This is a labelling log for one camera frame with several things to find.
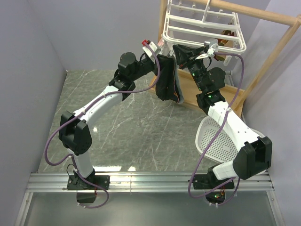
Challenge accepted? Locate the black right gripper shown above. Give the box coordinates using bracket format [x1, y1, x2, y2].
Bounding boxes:
[173, 44, 207, 92]

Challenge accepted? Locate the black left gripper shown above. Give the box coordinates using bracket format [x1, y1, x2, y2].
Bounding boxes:
[130, 54, 172, 82]

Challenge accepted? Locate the black striped underwear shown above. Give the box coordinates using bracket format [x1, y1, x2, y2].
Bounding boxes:
[155, 55, 184, 104]

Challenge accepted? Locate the white plastic clip hanger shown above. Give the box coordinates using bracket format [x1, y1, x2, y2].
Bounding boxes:
[158, 0, 246, 55]

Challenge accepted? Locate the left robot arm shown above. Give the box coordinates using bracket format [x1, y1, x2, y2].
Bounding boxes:
[58, 52, 161, 189]

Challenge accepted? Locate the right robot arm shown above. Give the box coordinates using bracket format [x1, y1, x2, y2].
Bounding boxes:
[173, 45, 272, 188]

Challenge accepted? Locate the wooden rack with tray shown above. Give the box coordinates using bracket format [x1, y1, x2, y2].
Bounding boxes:
[152, 0, 301, 115]

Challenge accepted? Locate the white perforated basket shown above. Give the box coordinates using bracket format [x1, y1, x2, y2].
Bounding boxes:
[195, 117, 270, 175]

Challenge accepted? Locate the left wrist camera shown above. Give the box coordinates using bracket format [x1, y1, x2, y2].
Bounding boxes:
[142, 40, 161, 58]

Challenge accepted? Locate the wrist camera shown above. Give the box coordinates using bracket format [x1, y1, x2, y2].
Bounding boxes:
[142, 40, 161, 58]
[196, 39, 219, 60]

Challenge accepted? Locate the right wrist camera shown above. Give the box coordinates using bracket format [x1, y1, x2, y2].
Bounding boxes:
[196, 39, 219, 60]

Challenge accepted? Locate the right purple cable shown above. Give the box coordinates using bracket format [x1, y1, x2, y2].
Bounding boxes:
[187, 53, 245, 208]

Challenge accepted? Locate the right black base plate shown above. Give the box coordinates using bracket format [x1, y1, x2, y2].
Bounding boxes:
[188, 173, 235, 190]

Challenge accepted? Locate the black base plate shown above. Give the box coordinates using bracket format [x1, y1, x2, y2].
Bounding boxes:
[188, 173, 235, 190]
[66, 175, 110, 190]

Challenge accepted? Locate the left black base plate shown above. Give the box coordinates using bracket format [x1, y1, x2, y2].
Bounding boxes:
[66, 175, 110, 190]

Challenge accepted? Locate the aluminium mounting rail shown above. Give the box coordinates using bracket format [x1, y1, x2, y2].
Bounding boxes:
[25, 171, 274, 193]

